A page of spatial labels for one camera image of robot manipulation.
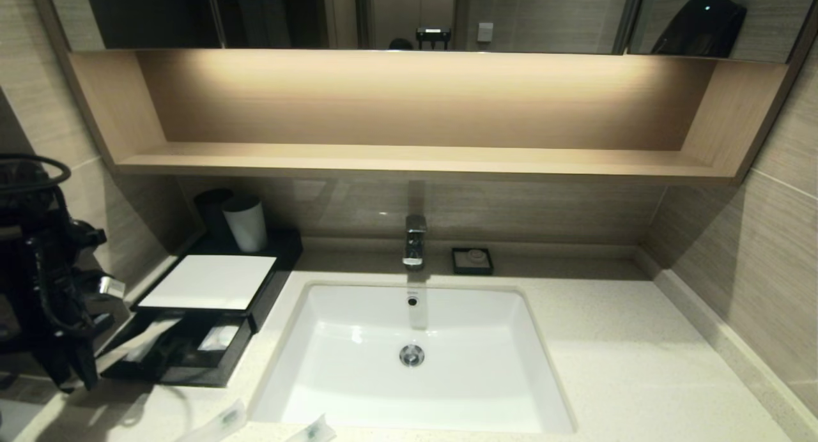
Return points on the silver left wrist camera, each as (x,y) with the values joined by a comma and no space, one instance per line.
(112,287)

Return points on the black amenity box drawer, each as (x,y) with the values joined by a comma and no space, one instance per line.
(192,375)

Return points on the black amenity box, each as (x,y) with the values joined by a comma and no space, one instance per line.
(211,282)

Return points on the small clear toiletry packet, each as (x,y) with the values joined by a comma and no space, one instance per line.
(223,421)
(313,430)

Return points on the white sink basin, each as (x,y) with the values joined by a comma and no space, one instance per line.
(415,394)

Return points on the small white wrapped packet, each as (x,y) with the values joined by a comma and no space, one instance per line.
(219,338)

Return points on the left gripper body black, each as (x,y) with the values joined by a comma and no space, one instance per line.
(57,333)

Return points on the glossy black dome object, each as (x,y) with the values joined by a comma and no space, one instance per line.
(700,28)

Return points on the black soap dish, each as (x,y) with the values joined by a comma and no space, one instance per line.
(457,264)

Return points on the mirror cabinet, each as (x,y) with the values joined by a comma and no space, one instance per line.
(160,14)

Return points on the grey plastic cup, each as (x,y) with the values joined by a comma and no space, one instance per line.
(246,228)

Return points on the black cylindrical cup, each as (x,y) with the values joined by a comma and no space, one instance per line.
(208,212)

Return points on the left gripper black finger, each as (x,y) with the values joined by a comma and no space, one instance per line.
(77,368)

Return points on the light wooden wall shelf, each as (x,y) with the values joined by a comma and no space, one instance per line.
(415,161)

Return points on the chrome sink drain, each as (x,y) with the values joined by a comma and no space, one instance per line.
(412,355)

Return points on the long clear toothbrush packet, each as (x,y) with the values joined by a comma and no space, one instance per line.
(150,336)

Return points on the round beige soap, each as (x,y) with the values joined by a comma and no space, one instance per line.
(476,257)

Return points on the chrome faucet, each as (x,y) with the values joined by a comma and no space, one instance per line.
(415,241)

